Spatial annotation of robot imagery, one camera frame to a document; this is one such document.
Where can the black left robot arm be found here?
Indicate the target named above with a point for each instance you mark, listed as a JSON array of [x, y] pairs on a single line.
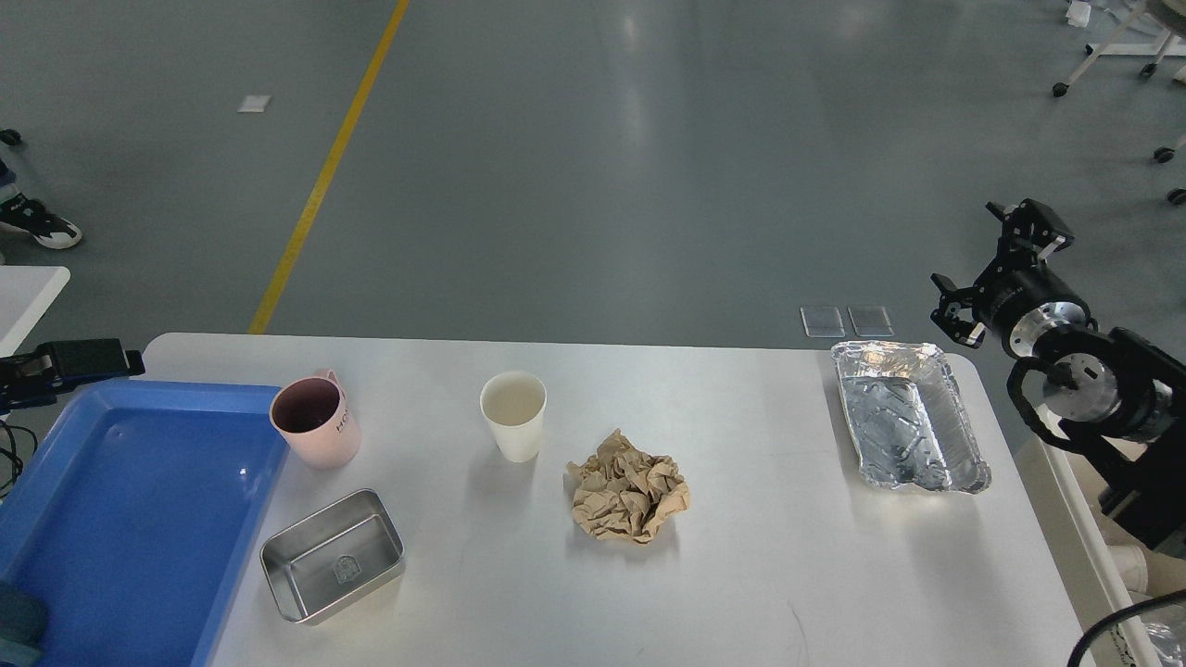
[[53, 369]]

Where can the stainless steel rectangular container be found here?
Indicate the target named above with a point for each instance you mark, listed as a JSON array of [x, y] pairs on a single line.
[[334, 557]]

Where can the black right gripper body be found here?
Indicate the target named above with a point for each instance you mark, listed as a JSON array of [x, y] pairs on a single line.
[[1019, 306]]

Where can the clear floor plate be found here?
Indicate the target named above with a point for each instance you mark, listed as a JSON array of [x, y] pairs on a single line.
[[871, 322], [822, 322]]

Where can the white paper cup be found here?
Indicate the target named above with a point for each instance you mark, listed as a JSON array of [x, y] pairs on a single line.
[[513, 404]]

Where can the seated person in dark clothes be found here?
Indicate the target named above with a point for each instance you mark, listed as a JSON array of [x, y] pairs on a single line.
[[32, 217]]

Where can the white paper scrap on floor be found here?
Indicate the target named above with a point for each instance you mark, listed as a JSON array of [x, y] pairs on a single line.
[[254, 104]]

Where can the blue plastic tray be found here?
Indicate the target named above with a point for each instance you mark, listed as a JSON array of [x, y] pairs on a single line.
[[135, 519]]

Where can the crumpled brown paper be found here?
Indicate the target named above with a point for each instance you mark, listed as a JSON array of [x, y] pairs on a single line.
[[621, 493]]

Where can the clear floor plate left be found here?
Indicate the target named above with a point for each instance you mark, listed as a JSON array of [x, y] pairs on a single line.
[[822, 322]]

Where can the white side table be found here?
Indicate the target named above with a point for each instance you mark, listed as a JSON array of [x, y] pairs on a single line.
[[26, 293]]

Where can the clear floor plate right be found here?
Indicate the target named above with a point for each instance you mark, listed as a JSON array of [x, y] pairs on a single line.
[[871, 322]]

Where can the aluminium foil tray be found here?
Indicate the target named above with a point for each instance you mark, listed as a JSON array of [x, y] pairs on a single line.
[[907, 419]]

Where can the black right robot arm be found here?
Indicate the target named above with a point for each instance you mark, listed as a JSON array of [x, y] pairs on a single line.
[[1109, 396]]

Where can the pink mug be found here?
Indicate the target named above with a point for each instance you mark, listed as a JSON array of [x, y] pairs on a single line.
[[314, 419]]

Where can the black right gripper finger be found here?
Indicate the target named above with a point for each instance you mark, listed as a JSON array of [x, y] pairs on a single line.
[[953, 300], [1032, 232]]

